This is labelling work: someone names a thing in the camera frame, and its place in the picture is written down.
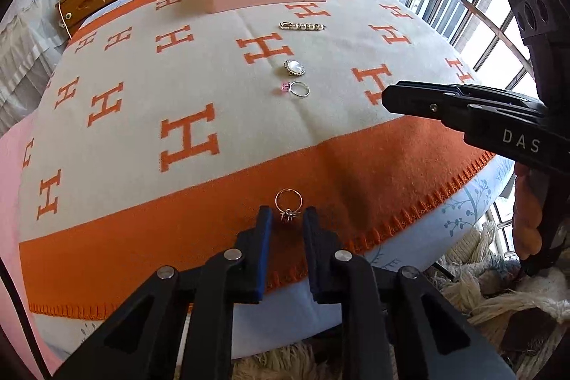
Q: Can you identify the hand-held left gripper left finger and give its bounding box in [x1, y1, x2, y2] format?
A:
[53, 205, 273, 380]

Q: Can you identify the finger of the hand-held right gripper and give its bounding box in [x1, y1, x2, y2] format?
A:
[382, 84, 468, 131]
[398, 81, 546, 105]

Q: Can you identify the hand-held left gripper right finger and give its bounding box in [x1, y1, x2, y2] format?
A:
[302, 206, 517, 380]

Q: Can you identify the gold ring with red stone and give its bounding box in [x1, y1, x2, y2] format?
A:
[275, 189, 304, 223]

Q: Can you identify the person's right hand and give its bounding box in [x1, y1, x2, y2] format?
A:
[512, 164, 542, 260]

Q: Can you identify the pearl hair pin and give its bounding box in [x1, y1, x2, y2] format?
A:
[279, 21, 328, 32]

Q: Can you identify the orange and beige patterned blanket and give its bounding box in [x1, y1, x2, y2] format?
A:
[18, 0, 497, 321]

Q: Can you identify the cream shaggy rug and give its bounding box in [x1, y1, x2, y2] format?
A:
[223, 222, 570, 380]

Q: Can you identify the white lace cover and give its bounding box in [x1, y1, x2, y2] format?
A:
[0, 0, 76, 127]

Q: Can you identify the silver ring with pink stone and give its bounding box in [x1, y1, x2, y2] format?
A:
[280, 81, 311, 98]

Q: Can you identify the white cable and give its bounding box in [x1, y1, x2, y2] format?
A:
[58, 0, 74, 38]

